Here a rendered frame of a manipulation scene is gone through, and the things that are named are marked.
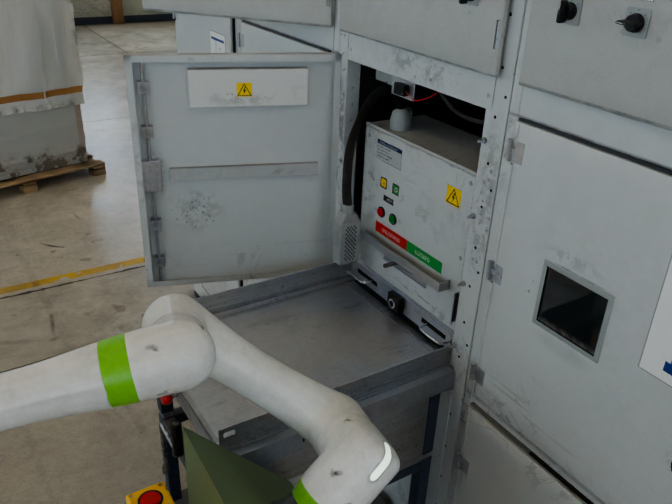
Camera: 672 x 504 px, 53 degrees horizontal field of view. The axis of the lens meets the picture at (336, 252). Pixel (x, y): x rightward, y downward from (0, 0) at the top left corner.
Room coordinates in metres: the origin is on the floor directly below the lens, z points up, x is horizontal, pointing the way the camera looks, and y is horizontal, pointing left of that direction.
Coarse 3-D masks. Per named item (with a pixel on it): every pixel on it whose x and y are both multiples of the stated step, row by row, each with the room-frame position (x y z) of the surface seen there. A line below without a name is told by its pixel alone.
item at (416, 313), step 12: (360, 264) 1.94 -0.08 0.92; (360, 276) 1.94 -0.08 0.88; (372, 276) 1.88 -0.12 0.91; (372, 288) 1.88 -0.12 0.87; (384, 288) 1.82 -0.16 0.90; (396, 288) 1.79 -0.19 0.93; (408, 300) 1.72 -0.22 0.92; (408, 312) 1.72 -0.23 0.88; (420, 312) 1.67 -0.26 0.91; (420, 324) 1.67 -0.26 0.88; (432, 324) 1.63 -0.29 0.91; (444, 324) 1.60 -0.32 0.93; (432, 336) 1.62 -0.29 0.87; (444, 336) 1.58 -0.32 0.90
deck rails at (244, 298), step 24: (336, 264) 1.96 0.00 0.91; (240, 288) 1.77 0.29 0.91; (264, 288) 1.82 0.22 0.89; (288, 288) 1.86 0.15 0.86; (312, 288) 1.89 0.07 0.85; (144, 312) 1.61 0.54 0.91; (216, 312) 1.73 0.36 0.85; (240, 312) 1.74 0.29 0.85; (408, 360) 1.43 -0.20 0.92; (432, 360) 1.48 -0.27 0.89; (360, 384) 1.35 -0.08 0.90; (384, 384) 1.39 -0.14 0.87; (240, 432) 1.17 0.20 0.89; (264, 432) 1.20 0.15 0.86
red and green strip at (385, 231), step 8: (376, 224) 1.90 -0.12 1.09; (384, 232) 1.86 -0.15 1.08; (392, 232) 1.83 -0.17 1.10; (392, 240) 1.83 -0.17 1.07; (400, 240) 1.79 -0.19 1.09; (408, 248) 1.76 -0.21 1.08; (416, 248) 1.73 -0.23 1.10; (416, 256) 1.73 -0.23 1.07; (424, 256) 1.70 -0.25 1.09; (432, 264) 1.67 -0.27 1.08; (440, 264) 1.64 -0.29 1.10; (440, 272) 1.64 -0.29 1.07
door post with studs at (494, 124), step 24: (504, 48) 1.48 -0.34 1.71; (504, 72) 1.48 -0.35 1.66; (504, 96) 1.47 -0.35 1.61; (504, 120) 1.46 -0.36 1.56; (480, 168) 1.51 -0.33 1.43; (480, 192) 1.49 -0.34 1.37; (480, 216) 1.48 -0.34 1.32; (480, 240) 1.47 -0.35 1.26; (480, 264) 1.46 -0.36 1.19; (456, 336) 1.50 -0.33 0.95; (456, 360) 1.49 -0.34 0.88; (456, 384) 1.48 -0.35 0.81; (456, 408) 1.47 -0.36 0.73
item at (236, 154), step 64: (128, 64) 1.88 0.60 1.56; (192, 64) 1.94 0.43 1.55; (256, 64) 1.99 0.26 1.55; (320, 64) 2.04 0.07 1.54; (192, 128) 1.94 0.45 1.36; (256, 128) 1.99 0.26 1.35; (320, 128) 2.04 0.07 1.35; (192, 192) 1.94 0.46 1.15; (256, 192) 1.99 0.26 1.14; (320, 192) 2.04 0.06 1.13; (192, 256) 1.94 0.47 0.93; (256, 256) 1.99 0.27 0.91; (320, 256) 2.04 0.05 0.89
